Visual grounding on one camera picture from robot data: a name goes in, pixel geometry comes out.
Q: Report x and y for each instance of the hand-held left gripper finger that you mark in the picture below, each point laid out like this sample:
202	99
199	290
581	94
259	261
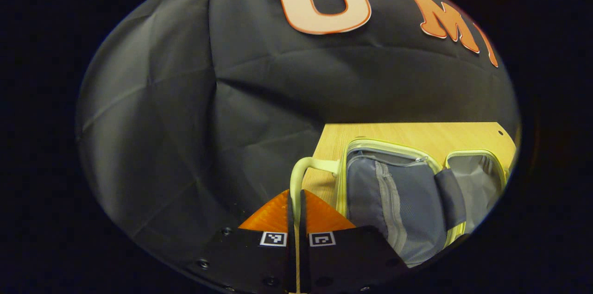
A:
303	257
292	257

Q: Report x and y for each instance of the pale yellow suitcase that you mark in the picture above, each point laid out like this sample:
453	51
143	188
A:
398	201

